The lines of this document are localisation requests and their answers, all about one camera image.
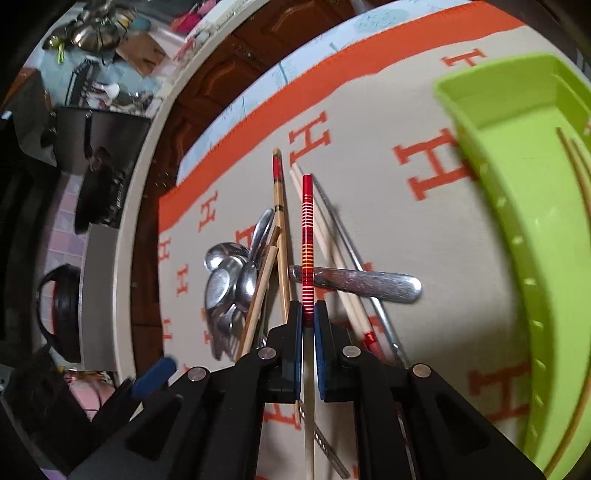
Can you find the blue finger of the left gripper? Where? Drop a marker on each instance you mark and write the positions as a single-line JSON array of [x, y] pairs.
[[154, 378]]

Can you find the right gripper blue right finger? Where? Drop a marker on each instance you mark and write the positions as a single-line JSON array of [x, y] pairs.
[[339, 377]]

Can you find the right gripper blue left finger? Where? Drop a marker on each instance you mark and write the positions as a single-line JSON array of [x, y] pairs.
[[287, 340]]

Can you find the light wooden chopstick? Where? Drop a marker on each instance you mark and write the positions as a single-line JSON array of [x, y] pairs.
[[255, 307]]

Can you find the steel metal chopstick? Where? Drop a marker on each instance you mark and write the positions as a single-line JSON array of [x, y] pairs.
[[330, 454], [393, 338]]

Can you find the brown wooden chopstick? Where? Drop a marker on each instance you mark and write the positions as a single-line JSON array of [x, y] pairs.
[[264, 316]]

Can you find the red striped wooden chopstick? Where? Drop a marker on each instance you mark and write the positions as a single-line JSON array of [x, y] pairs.
[[280, 217]]

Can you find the white kitchen countertop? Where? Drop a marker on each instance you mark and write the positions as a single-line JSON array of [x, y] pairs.
[[119, 317]]

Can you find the steel fork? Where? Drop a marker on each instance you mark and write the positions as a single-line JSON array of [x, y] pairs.
[[229, 325]]

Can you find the small steel spoon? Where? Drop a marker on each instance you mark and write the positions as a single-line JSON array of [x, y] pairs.
[[246, 285]]

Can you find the steel chinese soup spoon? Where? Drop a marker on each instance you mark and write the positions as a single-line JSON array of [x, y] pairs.
[[220, 294]]

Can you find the black pot on stove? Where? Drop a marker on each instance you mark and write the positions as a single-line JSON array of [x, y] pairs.
[[65, 338]]

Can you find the large steel serving spoon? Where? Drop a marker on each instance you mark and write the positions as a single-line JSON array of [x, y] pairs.
[[217, 253]]

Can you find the orange beige H-pattern cloth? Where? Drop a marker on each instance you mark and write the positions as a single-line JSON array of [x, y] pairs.
[[366, 122]]

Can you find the dark countertop appliance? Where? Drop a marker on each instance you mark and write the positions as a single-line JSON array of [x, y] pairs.
[[102, 147]]

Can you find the lime green plastic utensil tray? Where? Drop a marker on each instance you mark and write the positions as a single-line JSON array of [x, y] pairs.
[[523, 124]]

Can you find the white blue patterned tablecloth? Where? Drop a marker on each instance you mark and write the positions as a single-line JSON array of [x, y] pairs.
[[370, 21]]

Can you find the textured handle steel spoon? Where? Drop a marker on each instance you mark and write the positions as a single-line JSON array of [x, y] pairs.
[[391, 287]]

